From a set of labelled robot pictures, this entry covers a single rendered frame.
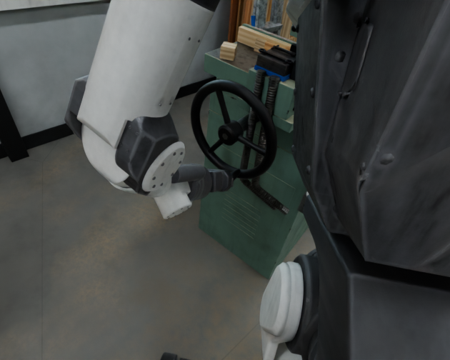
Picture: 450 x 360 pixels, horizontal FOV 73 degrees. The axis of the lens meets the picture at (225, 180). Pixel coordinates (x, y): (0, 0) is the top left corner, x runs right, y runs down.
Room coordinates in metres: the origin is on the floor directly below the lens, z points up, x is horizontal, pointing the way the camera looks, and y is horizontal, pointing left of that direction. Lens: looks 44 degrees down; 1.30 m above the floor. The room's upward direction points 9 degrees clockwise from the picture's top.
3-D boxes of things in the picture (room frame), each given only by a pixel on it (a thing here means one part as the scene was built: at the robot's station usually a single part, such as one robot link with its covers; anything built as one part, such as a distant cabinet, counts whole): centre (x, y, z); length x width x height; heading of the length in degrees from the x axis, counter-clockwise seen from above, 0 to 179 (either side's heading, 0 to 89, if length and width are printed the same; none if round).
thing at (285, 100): (0.80, -0.11, 0.91); 0.15 x 0.14 x 0.09; 58
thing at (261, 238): (1.09, -0.24, 0.36); 0.58 x 0.45 x 0.71; 148
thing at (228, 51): (0.98, 0.05, 0.92); 0.05 x 0.04 x 0.04; 174
